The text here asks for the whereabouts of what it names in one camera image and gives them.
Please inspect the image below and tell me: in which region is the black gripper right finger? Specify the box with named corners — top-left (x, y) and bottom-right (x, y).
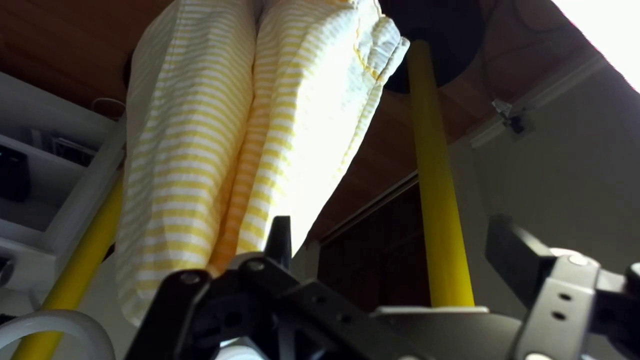
top-left (484, 212), bottom-right (561, 292)

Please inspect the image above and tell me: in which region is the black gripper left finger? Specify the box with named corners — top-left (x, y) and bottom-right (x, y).
top-left (264, 215), bottom-right (296, 269)

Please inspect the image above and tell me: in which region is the yellow striped cloth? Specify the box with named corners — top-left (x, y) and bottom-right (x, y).
top-left (116, 0), bottom-right (412, 330)

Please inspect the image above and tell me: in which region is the yellow pole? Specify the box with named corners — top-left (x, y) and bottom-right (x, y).
top-left (406, 39), bottom-right (478, 311)
top-left (12, 177), bottom-right (126, 360)

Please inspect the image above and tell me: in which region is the dark round ceiling disc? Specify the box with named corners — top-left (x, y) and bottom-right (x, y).
top-left (378, 0), bottom-right (488, 96)

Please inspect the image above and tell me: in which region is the small ceiling bracket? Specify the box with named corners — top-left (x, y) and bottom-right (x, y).
top-left (490, 98), bottom-right (531, 136)

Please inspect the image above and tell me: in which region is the white shelf frame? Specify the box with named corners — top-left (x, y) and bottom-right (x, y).
top-left (0, 68), bottom-right (129, 317)

